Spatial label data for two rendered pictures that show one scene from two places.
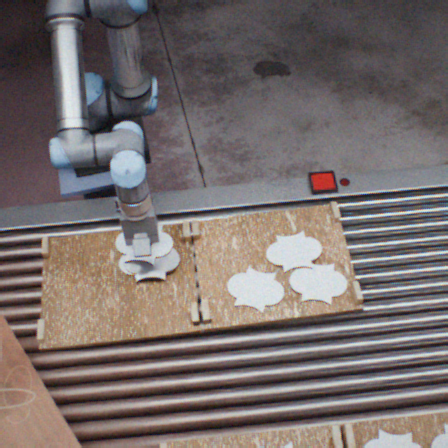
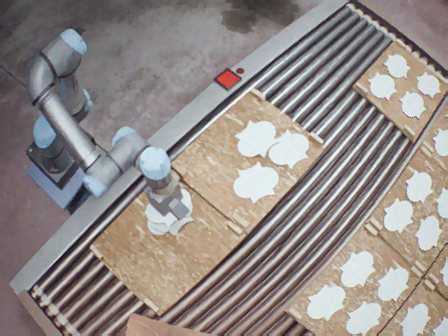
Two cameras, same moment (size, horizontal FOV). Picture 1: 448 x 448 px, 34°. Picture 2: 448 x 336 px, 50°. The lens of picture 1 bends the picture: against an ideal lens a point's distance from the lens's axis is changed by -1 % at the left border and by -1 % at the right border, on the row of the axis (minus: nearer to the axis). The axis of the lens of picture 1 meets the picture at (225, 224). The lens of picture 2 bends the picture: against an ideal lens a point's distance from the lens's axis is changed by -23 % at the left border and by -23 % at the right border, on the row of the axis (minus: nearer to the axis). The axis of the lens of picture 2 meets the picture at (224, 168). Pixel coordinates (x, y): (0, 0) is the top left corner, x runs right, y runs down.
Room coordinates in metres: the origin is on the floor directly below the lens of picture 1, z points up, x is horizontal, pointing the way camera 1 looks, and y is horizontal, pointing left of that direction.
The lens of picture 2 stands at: (0.45, 0.54, 2.72)
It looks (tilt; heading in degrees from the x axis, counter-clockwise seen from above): 63 degrees down; 320
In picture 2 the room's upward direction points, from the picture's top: 5 degrees counter-clockwise
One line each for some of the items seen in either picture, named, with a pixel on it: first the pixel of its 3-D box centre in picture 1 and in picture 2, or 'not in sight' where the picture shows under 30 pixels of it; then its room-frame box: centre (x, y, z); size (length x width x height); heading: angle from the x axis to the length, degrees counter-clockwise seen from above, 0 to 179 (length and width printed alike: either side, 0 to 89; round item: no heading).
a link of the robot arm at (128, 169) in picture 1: (129, 176); (155, 167); (1.14, 0.21, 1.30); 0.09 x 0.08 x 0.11; 3
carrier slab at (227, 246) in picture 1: (273, 264); (249, 157); (1.12, -0.12, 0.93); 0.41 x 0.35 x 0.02; 94
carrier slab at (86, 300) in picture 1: (118, 283); (162, 244); (1.09, 0.30, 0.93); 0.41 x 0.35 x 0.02; 93
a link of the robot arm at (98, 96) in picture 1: (89, 100); (48, 133); (1.63, 0.37, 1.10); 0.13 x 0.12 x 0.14; 93
